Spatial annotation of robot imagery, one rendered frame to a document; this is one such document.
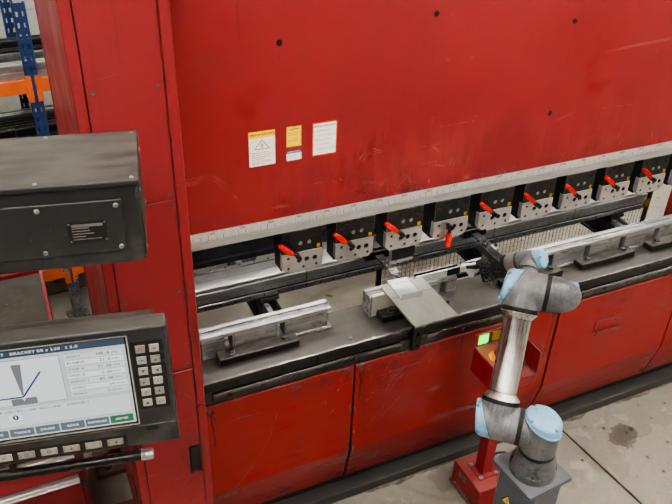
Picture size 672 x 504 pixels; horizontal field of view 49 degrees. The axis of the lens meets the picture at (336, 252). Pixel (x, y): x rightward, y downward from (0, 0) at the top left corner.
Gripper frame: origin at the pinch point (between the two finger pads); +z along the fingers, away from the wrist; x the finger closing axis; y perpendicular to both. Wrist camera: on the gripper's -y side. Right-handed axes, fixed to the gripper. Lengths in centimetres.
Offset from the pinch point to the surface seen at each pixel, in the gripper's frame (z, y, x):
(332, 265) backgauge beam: 40, -18, -28
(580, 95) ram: -53, -46, 33
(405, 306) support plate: 3.9, -1.4, -37.2
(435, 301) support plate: -2.4, 2.2, -27.6
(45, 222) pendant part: -25, -85, -161
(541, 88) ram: -47, -55, 17
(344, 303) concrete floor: 134, 39, 63
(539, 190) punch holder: -29.5, -16.6, 24.1
